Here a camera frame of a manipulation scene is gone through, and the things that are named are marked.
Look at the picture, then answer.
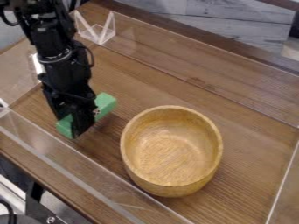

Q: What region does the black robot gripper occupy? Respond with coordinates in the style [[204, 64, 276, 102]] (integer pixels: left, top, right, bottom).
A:
[[37, 41, 96, 138]]

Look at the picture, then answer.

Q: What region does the green rectangular block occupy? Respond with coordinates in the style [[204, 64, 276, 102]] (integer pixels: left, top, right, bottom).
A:
[[56, 93, 118, 139]]

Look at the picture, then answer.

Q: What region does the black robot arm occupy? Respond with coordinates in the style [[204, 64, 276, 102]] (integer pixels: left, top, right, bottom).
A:
[[0, 0, 96, 138]]

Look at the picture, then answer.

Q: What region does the brown wooden bowl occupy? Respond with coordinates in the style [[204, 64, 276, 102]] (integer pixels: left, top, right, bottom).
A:
[[120, 105, 223, 198]]

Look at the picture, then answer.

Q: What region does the clear acrylic corner bracket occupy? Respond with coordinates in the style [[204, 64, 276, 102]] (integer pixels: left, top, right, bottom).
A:
[[74, 10, 116, 46]]

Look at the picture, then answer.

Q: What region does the black table leg frame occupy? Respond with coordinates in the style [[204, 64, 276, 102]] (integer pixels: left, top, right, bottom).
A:
[[24, 182, 67, 224]]

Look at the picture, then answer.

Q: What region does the black cable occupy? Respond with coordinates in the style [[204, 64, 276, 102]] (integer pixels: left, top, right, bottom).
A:
[[0, 199, 16, 224]]

